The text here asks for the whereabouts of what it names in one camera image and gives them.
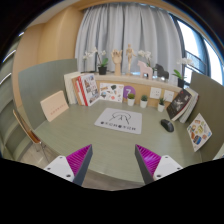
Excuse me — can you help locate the colourful sticker card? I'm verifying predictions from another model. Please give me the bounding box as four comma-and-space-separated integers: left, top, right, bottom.
187, 114, 212, 151

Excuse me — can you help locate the small potted plant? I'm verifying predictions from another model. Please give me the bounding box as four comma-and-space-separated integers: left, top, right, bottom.
157, 97, 165, 112
140, 95, 148, 108
127, 93, 135, 106

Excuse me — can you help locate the white orchid black pot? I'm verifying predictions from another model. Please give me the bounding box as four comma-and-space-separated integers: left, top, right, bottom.
83, 48, 108, 75

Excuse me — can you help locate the pink horse figure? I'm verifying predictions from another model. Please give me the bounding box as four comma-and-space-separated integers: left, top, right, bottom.
138, 61, 153, 79

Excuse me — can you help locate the white book right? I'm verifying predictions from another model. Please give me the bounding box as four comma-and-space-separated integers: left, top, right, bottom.
179, 87, 199, 123

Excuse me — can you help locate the small potted plant left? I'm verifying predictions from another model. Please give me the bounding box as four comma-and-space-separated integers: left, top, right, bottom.
127, 93, 135, 106

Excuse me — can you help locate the grey curtain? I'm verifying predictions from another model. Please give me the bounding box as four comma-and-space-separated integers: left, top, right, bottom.
75, 3, 182, 85

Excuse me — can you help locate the wooden chair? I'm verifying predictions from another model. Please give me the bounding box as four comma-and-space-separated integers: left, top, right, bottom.
13, 110, 46, 154

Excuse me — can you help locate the illustrated white card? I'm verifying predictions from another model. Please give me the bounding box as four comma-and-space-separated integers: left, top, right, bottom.
100, 83, 124, 102

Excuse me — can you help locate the black book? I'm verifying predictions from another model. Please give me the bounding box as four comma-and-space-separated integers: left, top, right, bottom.
166, 89, 192, 121

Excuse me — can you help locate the black horse figure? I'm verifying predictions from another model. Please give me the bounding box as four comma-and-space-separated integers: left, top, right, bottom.
155, 64, 169, 79

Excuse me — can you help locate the small potted plant middle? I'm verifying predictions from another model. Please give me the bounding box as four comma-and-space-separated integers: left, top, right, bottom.
140, 95, 148, 108

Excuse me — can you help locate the purple round sign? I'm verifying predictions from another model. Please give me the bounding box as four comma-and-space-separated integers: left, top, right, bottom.
123, 85, 136, 99

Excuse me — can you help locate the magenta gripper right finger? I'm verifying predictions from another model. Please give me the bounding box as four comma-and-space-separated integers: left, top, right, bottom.
135, 144, 182, 184

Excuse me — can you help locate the white orchid right pot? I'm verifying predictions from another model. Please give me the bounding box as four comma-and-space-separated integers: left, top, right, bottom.
172, 57, 194, 88

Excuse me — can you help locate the white orchid middle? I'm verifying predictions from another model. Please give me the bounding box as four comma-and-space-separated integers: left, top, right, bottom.
138, 50, 152, 67

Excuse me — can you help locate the white book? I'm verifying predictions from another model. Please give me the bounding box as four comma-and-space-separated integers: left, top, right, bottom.
64, 72, 80, 104
179, 87, 199, 123

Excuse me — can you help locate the small potted plant right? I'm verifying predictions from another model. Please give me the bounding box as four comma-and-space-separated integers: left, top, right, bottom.
157, 97, 165, 112

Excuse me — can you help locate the white wall switch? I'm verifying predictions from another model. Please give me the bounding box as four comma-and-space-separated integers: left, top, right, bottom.
164, 90, 174, 102

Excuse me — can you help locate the wooden mannequin figure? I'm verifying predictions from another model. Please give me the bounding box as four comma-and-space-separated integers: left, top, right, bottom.
126, 44, 136, 76

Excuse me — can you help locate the beige card board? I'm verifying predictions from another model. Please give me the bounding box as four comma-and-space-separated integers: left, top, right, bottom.
40, 91, 69, 122

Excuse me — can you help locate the white logo mouse pad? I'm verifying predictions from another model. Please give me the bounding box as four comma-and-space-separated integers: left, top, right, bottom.
95, 108, 142, 134

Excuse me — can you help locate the red white magazine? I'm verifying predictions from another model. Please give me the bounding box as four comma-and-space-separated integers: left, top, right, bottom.
78, 73, 99, 106

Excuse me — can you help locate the white wall socket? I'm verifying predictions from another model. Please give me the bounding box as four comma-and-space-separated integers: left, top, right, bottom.
150, 87, 161, 99

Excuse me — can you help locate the wooden hand model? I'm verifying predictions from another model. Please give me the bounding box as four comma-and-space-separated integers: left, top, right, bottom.
111, 49, 122, 76

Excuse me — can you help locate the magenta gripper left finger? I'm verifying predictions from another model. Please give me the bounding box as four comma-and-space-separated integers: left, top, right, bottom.
44, 145, 93, 186

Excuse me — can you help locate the black computer mouse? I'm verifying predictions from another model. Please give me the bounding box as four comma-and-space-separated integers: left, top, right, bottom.
160, 119, 174, 132

